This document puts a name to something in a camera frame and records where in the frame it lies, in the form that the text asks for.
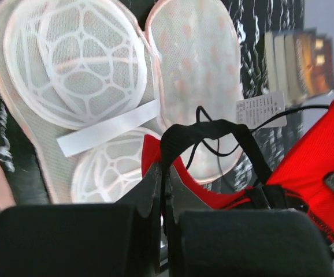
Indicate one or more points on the red bra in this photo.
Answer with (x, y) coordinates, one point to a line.
(297, 182)

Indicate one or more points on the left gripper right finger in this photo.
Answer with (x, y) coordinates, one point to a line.
(239, 242)

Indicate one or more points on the pink mesh laundry bag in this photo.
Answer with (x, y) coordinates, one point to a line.
(86, 83)

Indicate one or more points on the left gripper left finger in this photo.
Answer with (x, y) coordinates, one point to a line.
(119, 239)

